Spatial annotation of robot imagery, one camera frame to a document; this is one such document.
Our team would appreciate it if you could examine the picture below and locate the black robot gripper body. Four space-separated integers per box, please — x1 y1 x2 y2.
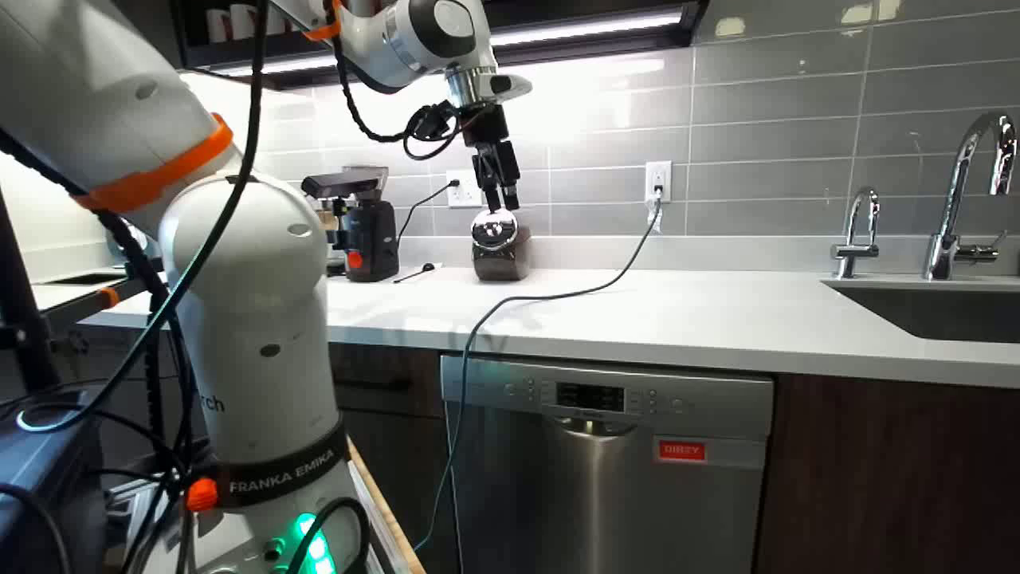
458 103 511 160

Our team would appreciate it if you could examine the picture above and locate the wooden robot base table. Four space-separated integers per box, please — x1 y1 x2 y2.
347 453 427 574

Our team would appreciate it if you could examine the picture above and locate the black round speaker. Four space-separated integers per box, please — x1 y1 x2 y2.
468 211 530 285

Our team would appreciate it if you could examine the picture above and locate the black coffee grinder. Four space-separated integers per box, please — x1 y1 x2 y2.
300 166 398 285

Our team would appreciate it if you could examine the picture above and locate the dark wood left cabinet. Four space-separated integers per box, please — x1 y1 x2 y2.
327 344 445 542

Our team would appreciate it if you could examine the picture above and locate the dark wood cabinet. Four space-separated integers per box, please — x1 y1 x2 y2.
327 344 445 542
751 377 1020 574

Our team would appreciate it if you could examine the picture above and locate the stainless steel dishwasher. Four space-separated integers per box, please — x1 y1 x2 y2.
438 357 773 574

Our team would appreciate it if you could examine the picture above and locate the small chrome tap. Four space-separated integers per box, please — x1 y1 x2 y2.
833 185 879 276

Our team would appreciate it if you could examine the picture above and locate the undermount kitchen sink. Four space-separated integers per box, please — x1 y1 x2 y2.
833 276 1020 344

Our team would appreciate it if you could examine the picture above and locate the tall chrome kitchen faucet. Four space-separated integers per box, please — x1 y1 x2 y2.
921 110 1020 279

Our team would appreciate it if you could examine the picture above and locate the dark wood right cabinet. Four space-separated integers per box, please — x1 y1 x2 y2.
751 377 1020 574

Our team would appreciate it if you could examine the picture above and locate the white left wall outlet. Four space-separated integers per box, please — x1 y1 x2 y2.
445 168 481 211

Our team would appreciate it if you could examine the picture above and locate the white wall outlet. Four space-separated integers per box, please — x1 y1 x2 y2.
645 160 671 201
445 168 481 211

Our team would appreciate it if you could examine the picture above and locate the dark green power cable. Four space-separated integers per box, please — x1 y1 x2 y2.
411 185 669 574

